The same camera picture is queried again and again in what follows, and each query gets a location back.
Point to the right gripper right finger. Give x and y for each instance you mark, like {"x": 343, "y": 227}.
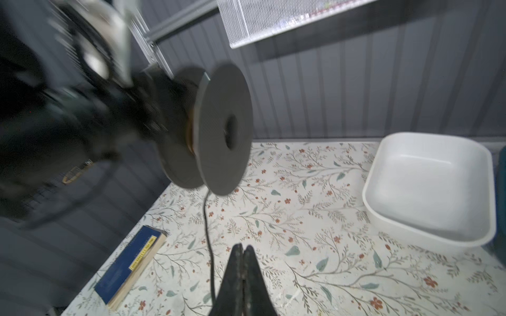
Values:
{"x": 256, "y": 298}

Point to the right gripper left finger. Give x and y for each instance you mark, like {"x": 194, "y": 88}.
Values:
{"x": 230, "y": 300}

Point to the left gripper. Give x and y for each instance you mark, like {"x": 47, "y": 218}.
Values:
{"x": 111, "y": 117}

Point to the grey perforated cable spool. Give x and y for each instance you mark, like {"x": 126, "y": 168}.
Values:
{"x": 206, "y": 127}

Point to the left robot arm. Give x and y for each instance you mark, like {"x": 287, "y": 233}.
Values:
{"x": 46, "y": 131}

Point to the floral table mat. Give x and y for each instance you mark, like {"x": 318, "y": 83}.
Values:
{"x": 300, "y": 206}

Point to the blue book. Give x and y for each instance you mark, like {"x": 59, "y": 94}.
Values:
{"x": 124, "y": 272}

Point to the white plastic bin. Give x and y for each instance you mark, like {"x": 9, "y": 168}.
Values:
{"x": 433, "y": 191}

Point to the teal plastic bin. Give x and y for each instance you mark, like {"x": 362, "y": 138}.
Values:
{"x": 499, "y": 240}

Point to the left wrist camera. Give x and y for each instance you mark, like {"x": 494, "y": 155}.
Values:
{"x": 97, "y": 35}

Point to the white wire wall basket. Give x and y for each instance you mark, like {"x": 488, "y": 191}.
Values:
{"x": 250, "y": 21}

